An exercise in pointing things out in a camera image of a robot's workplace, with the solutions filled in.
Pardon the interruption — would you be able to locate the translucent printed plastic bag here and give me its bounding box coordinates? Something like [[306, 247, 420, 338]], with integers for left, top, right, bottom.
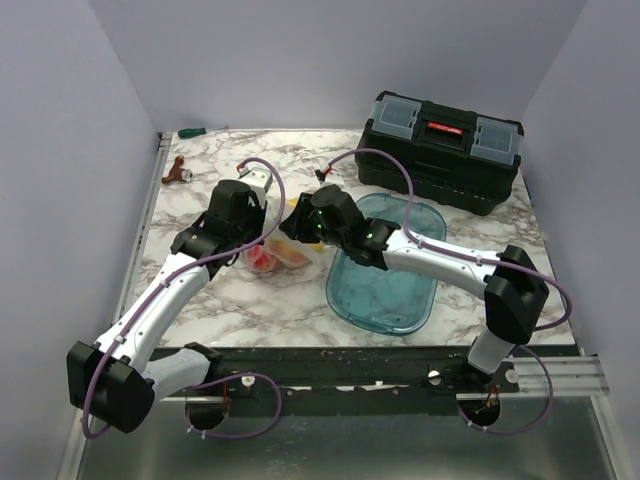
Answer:
[[239, 228, 329, 271]]

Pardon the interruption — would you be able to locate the red fake fruit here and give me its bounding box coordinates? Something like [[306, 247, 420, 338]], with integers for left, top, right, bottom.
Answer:
[[246, 245, 278, 273]]

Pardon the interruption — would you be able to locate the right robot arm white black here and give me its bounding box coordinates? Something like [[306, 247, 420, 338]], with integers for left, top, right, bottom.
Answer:
[[280, 185, 549, 392]]

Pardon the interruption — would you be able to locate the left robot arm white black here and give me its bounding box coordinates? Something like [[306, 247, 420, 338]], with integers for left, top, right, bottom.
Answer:
[[66, 170, 273, 433]]

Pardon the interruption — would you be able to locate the brown water tap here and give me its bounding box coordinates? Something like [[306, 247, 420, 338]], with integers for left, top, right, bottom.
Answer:
[[161, 155, 193, 185]]

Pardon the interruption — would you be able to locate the teal transparent plastic tray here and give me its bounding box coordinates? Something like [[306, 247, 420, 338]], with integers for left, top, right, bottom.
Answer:
[[325, 192, 449, 337]]

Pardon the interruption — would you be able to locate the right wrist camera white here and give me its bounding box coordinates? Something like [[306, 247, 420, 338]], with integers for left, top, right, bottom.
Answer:
[[314, 166, 344, 188]]

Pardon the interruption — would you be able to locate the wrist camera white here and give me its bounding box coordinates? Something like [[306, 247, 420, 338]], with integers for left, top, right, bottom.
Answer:
[[314, 166, 344, 188], [238, 166, 274, 202]]

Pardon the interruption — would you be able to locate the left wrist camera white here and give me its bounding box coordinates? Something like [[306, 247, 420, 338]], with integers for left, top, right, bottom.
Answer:
[[238, 166, 274, 202]]

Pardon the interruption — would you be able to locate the green handled screwdriver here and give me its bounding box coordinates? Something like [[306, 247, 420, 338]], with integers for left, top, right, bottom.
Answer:
[[177, 126, 228, 139]]

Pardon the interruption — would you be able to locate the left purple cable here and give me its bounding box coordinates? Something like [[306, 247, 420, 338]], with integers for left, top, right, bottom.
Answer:
[[81, 157, 287, 441]]

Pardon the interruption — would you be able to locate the purple cable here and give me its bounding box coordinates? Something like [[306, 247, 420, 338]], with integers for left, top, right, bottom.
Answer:
[[314, 147, 574, 435], [81, 157, 287, 441]]

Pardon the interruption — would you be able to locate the black toolbox red handle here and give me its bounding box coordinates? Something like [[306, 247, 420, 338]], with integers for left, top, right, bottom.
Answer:
[[358, 91, 524, 216]]

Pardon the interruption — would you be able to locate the black mounting base rail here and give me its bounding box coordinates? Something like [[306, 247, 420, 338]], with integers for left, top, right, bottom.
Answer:
[[164, 344, 521, 419]]

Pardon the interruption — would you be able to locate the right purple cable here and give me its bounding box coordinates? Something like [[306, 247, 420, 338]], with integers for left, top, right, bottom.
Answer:
[[314, 147, 574, 435]]

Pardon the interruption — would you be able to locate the aluminium frame rail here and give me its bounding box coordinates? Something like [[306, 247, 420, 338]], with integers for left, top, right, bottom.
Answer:
[[499, 355, 611, 399]]

